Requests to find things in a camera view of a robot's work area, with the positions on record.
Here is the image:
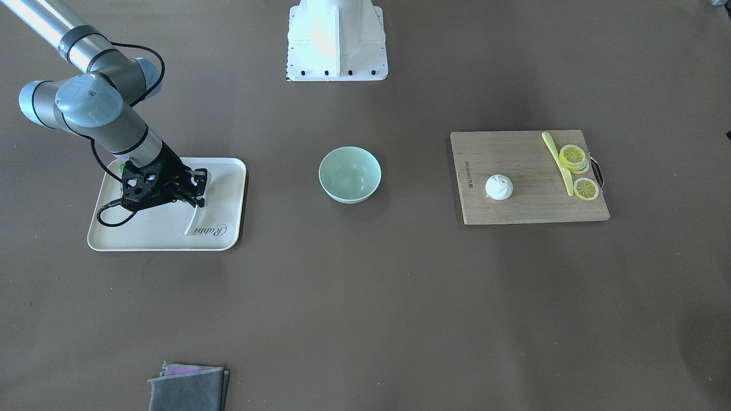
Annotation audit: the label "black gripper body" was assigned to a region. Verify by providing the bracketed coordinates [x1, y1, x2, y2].
[121, 143, 191, 212]

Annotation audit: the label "white ceramic spoon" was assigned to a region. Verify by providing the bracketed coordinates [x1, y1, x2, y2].
[184, 172, 211, 236]

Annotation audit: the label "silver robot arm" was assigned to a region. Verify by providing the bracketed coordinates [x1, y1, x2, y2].
[5, 1, 208, 212]

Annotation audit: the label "mint green bowl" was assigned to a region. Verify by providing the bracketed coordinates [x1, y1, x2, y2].
[318, 146, 382, 204]

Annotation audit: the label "cream rectangular tray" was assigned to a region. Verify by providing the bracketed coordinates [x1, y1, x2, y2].
[87, 157, 247, 251]

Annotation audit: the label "grey folded cloth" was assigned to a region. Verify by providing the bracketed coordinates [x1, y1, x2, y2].
[148, 362, 230, 410]

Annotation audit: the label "wooden cutting board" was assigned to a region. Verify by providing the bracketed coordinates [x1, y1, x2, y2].
[450, 131, 610, 225]

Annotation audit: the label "yellow plastic knife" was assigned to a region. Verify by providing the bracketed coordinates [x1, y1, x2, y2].
[541, 132, 575, 197]

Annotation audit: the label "stacked lemon slices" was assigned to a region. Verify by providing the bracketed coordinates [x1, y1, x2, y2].
[559, 144, 590, 175]

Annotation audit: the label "single lemon slice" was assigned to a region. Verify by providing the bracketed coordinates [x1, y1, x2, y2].
[573, 178, 601, 201]

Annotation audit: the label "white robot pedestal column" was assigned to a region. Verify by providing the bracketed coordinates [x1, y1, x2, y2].
[286, 1, 389, 82]

